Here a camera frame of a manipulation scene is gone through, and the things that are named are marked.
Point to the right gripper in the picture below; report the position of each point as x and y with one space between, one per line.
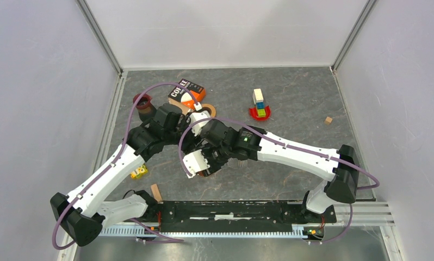
214 168

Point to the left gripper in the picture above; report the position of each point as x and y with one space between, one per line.
189 145

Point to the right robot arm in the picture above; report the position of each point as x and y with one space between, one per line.
336 168

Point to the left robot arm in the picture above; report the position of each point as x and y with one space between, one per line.
83 212

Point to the clear glass dripper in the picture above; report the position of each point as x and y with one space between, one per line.
241 164

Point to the brown paper coffee filters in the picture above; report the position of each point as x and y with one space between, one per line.
184 109

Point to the coffee filter box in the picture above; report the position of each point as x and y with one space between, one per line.
187 94

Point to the dark red black dripper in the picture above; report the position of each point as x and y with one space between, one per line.
146 110

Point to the yellow toy figure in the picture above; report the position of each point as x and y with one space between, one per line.
139 172

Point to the red curved plastic piece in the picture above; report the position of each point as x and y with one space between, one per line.
253 113

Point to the green toy brick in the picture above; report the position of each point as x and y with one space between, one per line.
261 113

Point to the wooden rectangular block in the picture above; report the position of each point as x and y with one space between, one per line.
156 193

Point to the blue toy brick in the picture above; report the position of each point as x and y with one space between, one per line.
260 105

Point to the small wooden cube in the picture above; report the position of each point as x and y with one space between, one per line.
328 120

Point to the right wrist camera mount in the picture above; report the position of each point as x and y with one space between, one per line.
195 162

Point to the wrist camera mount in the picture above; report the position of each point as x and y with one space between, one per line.
195 162
200 119

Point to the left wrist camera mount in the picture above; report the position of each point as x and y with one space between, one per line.
200 119

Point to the wooden ring holder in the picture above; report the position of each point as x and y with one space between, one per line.
210 109

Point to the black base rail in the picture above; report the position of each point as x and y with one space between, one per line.
230 216

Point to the white slotted cable duct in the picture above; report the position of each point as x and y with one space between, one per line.
134 230

